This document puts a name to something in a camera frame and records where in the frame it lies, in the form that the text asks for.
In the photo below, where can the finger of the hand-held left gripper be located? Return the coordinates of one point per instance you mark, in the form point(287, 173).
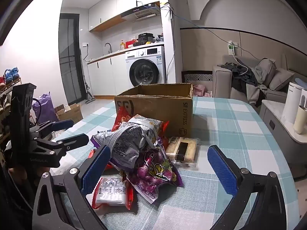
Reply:
point(76, 139)
point(62, 124)

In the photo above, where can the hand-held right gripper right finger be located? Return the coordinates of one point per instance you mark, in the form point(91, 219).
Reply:
point(221, 172)

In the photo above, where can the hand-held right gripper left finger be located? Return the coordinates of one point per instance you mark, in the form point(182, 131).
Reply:
point(93, 170)

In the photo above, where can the red white noodle packet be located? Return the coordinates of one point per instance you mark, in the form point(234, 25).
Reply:
point(112, 191)

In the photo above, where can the red white snack packet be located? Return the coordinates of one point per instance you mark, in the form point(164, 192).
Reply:
point(124, 146)

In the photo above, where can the clear cracker pack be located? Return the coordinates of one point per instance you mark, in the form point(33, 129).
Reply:
point(182, 151)

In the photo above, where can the purple candy bag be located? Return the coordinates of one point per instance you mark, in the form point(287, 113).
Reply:
point(156, 172)

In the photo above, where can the white stick snack bag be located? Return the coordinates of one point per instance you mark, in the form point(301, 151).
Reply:
point(152, 125)

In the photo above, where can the brown cardboard box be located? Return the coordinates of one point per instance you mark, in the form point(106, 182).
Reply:
point(156, 110)

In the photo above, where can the small cardboard floor box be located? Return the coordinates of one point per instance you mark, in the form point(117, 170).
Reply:
point(72, 115)

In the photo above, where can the purple plastic bag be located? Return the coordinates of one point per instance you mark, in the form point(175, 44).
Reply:
point(45, 107)

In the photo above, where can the shoe rack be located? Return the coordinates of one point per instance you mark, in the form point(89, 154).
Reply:
point(6, 95)

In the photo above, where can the floor mop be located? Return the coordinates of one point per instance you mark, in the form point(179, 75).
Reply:
point(89, 95)

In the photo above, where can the checked teal tablecloth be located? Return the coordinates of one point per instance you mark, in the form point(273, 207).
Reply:
point(227, 129)

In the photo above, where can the blue shoes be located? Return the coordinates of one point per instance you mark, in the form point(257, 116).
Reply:
point(10, 75)

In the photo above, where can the white kitchen counter cabinet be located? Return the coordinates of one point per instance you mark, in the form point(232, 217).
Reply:
point(105, 74)

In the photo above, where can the grey side table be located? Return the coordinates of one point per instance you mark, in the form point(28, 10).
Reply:
point(273, 129)

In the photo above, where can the black framed glass door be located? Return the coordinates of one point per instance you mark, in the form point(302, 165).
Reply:
point(69, 57)

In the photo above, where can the pink cloth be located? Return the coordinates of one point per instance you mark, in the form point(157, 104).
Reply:
point(200, 91)

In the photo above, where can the grey sofa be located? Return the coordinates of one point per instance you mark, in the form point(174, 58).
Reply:
point(223, 86)

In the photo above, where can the curved metal faucet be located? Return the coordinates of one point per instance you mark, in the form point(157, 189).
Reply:
point(108, 46)

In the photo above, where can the cream tumbler cup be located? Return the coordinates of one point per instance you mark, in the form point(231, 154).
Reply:
point(301, 122)

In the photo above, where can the dark clothes pile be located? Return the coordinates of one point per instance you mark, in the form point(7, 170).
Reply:
point(239, 76)

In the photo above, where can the black white patterned basket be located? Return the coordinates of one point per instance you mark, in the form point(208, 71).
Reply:
point(196, 77)

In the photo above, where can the white washing machine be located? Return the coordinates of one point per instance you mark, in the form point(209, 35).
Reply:
point(146, 69)

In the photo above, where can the yellow soap bottle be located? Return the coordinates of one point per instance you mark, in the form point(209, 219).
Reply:
point(122, 46)

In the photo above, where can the white electric kettle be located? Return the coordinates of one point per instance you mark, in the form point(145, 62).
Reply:
point(291, 100)

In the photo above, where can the red box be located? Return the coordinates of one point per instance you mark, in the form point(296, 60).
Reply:
point(130, 43)

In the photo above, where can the grey piped pillow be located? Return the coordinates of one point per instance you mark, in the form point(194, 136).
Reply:
point(265, 71)

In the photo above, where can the plain grey pillow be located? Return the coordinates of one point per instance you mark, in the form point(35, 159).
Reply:
point(281, 80)

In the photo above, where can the light blue cushion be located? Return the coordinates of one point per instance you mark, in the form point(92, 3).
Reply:
point(301, 83)

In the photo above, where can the black pressure cooker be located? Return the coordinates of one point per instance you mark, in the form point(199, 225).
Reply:
point(145, 38)

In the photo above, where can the crumpled plastic bag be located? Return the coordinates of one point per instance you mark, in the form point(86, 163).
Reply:
point(160, 38)

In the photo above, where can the silver range hood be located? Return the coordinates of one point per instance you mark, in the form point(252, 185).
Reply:
point(141, 13)

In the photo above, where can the white wall cabinets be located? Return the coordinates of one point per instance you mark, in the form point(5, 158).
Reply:
point(112, 7)

